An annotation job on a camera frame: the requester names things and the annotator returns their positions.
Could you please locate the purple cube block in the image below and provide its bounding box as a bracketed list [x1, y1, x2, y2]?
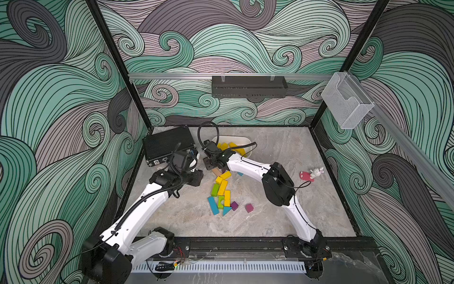
[231, 201, 239, 212]

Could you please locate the yellow slanted long block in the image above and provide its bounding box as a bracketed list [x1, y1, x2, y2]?
[215, 171, 231, 184]

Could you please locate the light green arch block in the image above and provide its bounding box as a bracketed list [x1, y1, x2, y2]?
[217, 196, 225, 210]

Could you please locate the white plastic tub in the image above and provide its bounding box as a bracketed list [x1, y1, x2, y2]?
[217, 136, 254, 158]

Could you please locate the black wall-mounted tray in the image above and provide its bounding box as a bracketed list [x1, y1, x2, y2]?
[211, 75, 288, 102]

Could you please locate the black aluminium carrying case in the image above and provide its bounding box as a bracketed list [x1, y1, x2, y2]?
[143, 127, 196, 167]

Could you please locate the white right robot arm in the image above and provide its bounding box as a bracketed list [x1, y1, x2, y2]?
[203, 150, 332, 259]

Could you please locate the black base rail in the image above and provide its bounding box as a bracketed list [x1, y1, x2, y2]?
[141, 235, 377, 262]

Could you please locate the natural wood rectangular block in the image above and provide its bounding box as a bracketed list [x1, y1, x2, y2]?
[212, 168, 222, 176]

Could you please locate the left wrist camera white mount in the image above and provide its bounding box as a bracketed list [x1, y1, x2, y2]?
[184, 149, 200, 172]

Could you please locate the green rectangular block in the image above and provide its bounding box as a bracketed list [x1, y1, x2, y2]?
[210, 183, 220, 197]

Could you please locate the pink and white toy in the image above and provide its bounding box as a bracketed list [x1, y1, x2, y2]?
[299, 167, 324, 182]

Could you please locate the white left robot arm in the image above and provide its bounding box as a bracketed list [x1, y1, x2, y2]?
[79, 170, 203, 284]

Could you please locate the teal triangle block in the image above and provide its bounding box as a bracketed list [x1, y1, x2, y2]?
[222, 207, 232, 216]

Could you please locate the clear acrylic wall holder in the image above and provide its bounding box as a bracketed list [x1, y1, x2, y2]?
[322, 72, 374, 130]

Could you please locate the white slotted cable duct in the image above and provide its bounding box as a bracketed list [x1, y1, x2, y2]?
[131, 260, 307, 274]

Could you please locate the magenta cube block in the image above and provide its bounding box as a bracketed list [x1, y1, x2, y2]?
[245, 204, 254, 213]

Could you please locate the teal long block at left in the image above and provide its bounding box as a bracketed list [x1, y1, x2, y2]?
[208, 196, 219, 215]

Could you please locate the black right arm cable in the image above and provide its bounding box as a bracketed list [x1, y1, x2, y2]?
[197, 121, 258, 159]

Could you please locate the yellow upright long block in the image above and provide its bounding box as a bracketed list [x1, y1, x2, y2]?
[218, 180, 228, 196]

